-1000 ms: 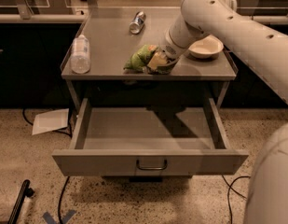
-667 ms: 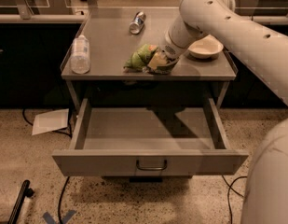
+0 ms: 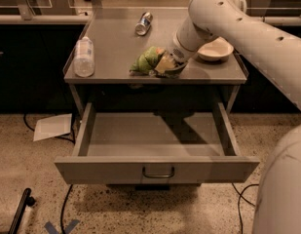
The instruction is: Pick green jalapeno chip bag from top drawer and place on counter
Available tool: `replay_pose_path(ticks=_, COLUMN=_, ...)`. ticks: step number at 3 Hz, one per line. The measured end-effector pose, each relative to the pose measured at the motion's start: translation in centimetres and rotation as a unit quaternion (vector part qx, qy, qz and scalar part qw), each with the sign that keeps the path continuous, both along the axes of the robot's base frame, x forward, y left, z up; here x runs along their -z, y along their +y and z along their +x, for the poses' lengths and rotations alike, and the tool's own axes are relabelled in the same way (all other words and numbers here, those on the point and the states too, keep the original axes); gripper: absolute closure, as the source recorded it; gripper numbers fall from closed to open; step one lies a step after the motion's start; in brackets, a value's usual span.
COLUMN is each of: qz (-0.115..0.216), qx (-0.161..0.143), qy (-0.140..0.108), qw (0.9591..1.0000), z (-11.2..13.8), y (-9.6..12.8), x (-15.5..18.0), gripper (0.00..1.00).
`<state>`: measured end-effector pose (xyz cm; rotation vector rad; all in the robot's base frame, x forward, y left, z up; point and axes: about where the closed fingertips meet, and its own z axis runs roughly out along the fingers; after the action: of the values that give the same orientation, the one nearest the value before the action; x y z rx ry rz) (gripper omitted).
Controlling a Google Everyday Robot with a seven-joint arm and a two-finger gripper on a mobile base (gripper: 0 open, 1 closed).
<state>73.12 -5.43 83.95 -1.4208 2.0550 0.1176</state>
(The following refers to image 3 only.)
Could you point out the white paper sheet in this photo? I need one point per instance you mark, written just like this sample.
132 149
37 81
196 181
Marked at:
54 126

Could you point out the white paper bowl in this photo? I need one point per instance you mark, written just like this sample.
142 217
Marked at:
216 50

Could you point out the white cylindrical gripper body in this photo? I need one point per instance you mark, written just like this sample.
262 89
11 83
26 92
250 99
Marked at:
176 54

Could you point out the clear plastic water bottle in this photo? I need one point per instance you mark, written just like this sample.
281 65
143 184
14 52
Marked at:
83 63

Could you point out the black bar tool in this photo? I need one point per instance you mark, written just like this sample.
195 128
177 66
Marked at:
26 200

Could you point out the green jalapeno chip bag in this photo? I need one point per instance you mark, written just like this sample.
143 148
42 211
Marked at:
147 61

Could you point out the grey open top drawer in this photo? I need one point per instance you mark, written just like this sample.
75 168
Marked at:
155 148

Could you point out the grey metal cabinet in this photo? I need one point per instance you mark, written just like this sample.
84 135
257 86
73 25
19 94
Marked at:
116 47

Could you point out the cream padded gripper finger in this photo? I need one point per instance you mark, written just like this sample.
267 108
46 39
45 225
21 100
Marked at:
167 62

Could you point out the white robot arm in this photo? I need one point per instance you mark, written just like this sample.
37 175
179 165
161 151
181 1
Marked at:
277 55

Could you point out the silver blue soda can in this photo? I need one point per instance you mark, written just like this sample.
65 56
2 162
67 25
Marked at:
144 23

